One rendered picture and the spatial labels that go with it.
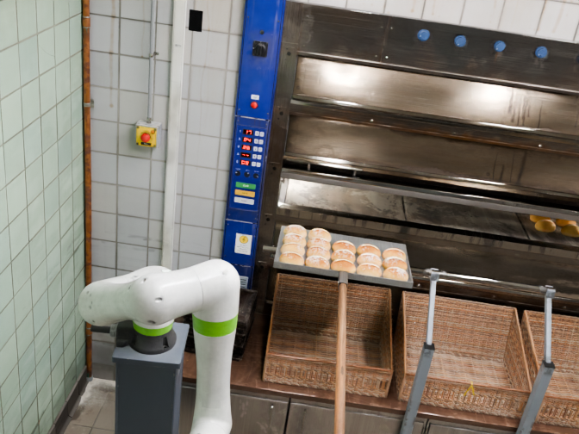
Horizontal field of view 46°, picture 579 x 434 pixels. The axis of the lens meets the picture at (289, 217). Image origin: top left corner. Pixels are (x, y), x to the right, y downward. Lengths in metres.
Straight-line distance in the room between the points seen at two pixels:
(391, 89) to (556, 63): 0.67
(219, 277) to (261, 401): 1.46
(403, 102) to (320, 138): 0.39
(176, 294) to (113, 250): 1.82
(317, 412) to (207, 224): 0.99
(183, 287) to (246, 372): 1.49
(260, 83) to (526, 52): 1.09
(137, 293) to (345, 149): 1.60
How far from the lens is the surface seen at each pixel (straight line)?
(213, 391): 1.84
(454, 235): 3.22
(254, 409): 3.09
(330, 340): 3.32
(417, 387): 2.91
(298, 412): 3.08
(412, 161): 3.03
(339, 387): 2.10
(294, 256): 2.66
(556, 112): 3.09
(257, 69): 2.89
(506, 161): 3.12
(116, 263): 3.45
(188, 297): 1.63
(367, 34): 2.89
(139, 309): 1.61
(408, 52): 2.91
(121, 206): 3.29
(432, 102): 2.96
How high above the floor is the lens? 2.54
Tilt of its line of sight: 26 degrees down
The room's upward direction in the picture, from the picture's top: 8 degrees clockwise
